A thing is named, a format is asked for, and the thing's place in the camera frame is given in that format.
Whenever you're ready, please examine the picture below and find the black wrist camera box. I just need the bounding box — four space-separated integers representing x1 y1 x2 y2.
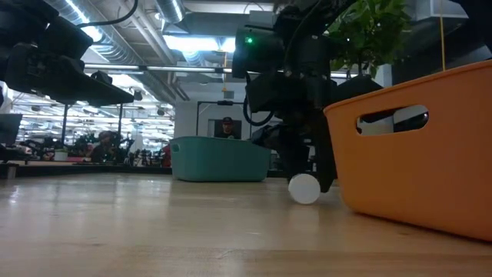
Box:
231 24 286 80

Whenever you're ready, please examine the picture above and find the black looped cable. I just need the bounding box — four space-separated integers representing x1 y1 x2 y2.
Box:
242 95 276 128

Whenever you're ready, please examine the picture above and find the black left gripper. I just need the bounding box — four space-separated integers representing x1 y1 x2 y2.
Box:
5 41 135 108

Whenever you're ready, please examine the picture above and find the orange plastic bin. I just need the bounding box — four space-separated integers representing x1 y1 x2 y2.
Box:
323 58 492 243

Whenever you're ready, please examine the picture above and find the green leafy plant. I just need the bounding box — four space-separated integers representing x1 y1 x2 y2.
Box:
327 0 413 80

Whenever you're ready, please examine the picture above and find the yellow clear pill bottle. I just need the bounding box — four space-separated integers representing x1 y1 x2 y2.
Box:
288 173 322 205

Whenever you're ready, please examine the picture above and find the black overhead cable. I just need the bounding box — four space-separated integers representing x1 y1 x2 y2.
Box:
75 0 140 30

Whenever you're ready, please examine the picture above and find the person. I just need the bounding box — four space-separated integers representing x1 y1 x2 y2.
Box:
214 115 242 140
89 130 117 163

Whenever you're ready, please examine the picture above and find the teal plastic bin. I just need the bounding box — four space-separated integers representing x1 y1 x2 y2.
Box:
169 135 273 183

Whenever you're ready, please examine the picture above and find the yellow hanging cable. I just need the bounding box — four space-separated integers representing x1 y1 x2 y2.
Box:
439 0 447 72

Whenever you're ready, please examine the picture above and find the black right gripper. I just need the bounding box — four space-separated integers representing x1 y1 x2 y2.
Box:
244 71 340 194

